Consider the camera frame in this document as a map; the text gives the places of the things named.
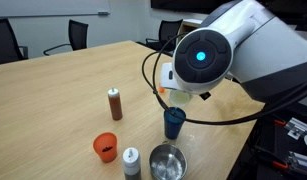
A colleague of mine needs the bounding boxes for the whiteboard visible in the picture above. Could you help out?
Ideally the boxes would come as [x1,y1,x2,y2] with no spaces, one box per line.
[0,0,112,18]

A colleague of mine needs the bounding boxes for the white cup with handle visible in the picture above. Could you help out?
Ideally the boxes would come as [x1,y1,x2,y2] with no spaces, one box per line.
[168,88,194,109]

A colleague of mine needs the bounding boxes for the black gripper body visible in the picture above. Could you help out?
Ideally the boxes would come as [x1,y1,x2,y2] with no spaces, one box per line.
[198,91,213,101]

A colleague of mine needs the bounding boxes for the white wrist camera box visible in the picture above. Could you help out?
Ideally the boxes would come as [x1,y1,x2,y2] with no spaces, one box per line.
[159,62,181,92]

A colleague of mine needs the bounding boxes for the steel bowl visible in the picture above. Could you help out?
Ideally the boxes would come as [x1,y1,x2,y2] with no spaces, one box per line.
[148,142,188,180]

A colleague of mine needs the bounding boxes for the orange-handled clamp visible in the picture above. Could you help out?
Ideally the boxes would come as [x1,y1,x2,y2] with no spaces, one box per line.
[271,159,290,171]
[272,118,288,128]

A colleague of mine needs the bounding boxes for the squeeze bottle dark sauce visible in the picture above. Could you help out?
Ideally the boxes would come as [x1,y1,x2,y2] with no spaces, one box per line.
[121,147,143,180]

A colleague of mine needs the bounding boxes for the large orange plastic cup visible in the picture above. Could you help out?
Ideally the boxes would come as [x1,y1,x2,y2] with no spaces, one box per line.
[92,132,119,164]

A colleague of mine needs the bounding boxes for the squeeze bottle red-brown sauce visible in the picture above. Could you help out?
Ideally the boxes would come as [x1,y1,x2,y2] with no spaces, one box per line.
[107,87,124,122]

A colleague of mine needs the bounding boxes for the wooden cabinet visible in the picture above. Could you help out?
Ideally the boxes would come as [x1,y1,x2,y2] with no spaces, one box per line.
[176,18,205,38]

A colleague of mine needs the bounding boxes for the blue plastic cup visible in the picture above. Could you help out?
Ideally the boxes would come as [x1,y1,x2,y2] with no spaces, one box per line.
[163,106,187,140]

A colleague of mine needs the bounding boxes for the silver aluminium bracket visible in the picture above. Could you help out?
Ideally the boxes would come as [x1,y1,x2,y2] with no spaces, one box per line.
[283,116,307,141]

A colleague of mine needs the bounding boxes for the black mesh office chair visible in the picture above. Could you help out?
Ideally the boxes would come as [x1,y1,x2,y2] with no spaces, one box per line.
[0,18,29,66]

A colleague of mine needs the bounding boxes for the black wall screen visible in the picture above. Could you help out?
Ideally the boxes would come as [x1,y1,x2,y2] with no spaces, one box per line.
[150,0,229,15]

